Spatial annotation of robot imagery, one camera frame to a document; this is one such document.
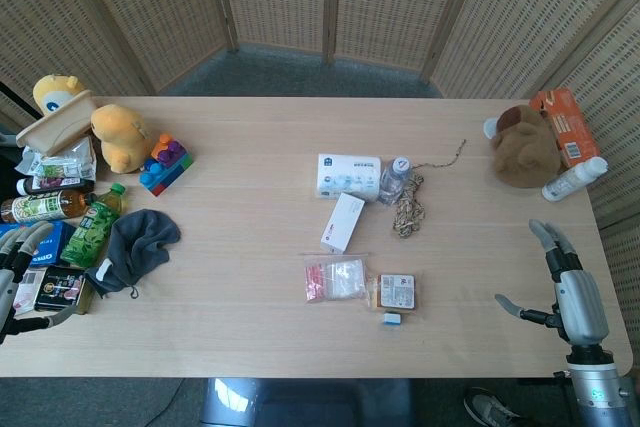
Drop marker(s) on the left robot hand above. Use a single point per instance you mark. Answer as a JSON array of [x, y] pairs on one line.
[[12, 267]]

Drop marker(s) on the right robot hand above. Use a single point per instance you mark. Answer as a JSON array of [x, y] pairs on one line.
[[577, 297]]

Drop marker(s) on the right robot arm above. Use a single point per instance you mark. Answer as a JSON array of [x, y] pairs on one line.
[[597, 387]]

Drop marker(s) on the small clear water bottle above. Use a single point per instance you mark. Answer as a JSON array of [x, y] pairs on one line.
[[395, 180]]

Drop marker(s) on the pink white packet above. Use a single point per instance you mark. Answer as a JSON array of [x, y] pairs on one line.
[[27, 292]]

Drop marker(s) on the blue Oreo box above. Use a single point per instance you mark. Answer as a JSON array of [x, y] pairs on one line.
[[50, 245]]

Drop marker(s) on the black snack box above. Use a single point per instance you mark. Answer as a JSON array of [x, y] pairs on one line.
[[60, 289]]

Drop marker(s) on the amber tea bottle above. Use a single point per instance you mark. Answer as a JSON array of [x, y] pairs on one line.
[[42, 206]]

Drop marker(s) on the green tea bottle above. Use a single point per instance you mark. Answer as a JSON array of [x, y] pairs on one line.
[[95, 228]]

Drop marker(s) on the dark sauce bottle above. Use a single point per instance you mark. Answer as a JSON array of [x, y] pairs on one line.
[[52, 184]]

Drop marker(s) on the white green snack packet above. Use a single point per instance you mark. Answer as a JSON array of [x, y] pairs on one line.
[[57, 161]]

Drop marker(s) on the white plastic bottle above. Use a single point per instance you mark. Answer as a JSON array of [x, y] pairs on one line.
[[574, 179]]

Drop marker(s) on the grey cloth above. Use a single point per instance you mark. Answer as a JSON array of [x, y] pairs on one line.
[[134, 253]]

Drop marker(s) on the grey sneaker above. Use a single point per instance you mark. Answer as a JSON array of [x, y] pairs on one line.
[[487, 409]]

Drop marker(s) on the beige plastic basket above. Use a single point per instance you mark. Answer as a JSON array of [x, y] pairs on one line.
[[57, 125]]

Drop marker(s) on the brown plush bear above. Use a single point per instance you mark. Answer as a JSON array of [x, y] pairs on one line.
[[522, 147]]

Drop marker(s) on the orange plush duck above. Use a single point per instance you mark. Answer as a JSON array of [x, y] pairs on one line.
[[120, 137]]

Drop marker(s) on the orange cardboard box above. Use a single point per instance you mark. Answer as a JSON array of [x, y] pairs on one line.
[[567, 127]]

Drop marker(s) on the yellow plush toy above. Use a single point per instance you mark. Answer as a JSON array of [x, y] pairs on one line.
[[52, 93]]

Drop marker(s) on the brown packaged snack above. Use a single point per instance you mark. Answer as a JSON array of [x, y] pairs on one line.
[[395, 291]]

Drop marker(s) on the colourful toy building blocks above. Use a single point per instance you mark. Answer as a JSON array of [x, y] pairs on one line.
[[166, 165]]

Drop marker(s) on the small white blue eraser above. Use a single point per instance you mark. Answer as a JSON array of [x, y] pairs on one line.
[[391, 319]]

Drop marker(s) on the clear zip bag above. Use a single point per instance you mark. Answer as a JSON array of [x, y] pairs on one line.
[[336, 278]]

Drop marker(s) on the white slim carton box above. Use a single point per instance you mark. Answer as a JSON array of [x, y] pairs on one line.
[[343, 223]]

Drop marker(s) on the white tissue pack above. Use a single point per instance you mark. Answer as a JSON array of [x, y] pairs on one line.
[[348, 178]]

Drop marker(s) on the woven folding screen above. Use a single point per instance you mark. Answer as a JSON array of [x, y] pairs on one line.
[[320, 12]]

